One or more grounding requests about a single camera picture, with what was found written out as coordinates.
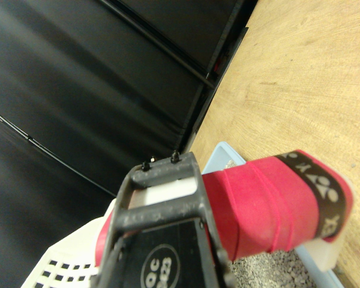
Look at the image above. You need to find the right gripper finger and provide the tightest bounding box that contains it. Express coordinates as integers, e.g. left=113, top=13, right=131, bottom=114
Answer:
left=92, top=151, right=238, bottom=288

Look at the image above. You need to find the white scoop with red handle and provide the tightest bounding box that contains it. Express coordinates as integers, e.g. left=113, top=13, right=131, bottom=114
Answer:
left=20, top=149, right=355, bottom=288

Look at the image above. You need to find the blue litter tray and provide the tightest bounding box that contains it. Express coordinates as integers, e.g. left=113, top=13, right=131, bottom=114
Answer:
left=202, top=141, right=346, bottom=288

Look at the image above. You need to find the black curtain stand pole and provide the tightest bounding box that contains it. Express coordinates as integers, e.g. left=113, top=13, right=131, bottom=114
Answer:
left=101, top=0, right=216, bottom=88

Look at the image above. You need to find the black curtain stand foot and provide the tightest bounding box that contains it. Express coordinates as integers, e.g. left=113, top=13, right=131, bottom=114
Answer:
left=205, top=0, right=250, bottom=89

